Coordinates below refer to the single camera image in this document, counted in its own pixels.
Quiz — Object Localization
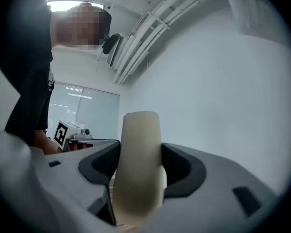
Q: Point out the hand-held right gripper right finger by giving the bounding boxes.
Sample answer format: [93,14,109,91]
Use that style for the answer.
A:
[160,142,278,232]

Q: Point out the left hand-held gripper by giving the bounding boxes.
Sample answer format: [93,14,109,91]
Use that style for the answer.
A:
[53,120,95,153]

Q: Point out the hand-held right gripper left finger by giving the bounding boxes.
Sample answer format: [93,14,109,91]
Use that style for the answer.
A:
[30,139,122,227]

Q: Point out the cream cylindrical item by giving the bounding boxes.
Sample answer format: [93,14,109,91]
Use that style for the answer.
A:
[111,110,167,231]

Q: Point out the person's left forearm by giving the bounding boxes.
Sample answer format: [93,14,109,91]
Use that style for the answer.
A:
[33,129,63,155]

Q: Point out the frosted glass window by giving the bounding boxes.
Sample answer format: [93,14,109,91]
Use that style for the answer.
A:
[48,81,120,140]

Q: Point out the person's black shirt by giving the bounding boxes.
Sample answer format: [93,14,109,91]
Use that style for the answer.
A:
[0,0,55,147]

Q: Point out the white ceiling air vent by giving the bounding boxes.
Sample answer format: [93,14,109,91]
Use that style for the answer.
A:
[105,36,129,68]

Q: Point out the person's head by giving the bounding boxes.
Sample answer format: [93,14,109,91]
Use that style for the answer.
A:
[49,1,112,50]

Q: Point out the white ceiling pipes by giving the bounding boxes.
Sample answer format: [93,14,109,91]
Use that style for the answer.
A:
[113,0,213,85]

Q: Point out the black head-worn camera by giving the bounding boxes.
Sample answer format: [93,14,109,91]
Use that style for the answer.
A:
[101,33,122,56]

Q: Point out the white ceiling duct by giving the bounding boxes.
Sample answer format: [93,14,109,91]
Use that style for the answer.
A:
[222,0,286,45]

